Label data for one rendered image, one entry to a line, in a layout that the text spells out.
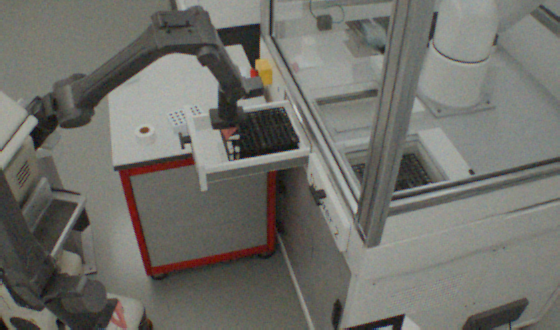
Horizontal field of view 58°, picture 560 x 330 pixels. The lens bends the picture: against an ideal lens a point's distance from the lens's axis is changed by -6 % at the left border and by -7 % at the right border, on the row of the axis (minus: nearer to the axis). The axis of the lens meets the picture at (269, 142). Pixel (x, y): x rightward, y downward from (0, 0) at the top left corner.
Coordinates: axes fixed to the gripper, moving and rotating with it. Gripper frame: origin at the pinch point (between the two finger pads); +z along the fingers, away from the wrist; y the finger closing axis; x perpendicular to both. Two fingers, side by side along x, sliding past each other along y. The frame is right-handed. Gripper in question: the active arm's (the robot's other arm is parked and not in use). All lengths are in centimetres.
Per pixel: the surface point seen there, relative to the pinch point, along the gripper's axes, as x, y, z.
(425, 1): 46, -24, -72
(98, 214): -54, 54, 98
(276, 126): -3.4, -16.3, 1.0
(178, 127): -21.7, 13.2, 14.5
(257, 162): 9.4, -7.7, 2.6
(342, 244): 42.1, -24.0, 2.6
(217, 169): 10.0, 4.3, 3.1
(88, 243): -36, 58, 95
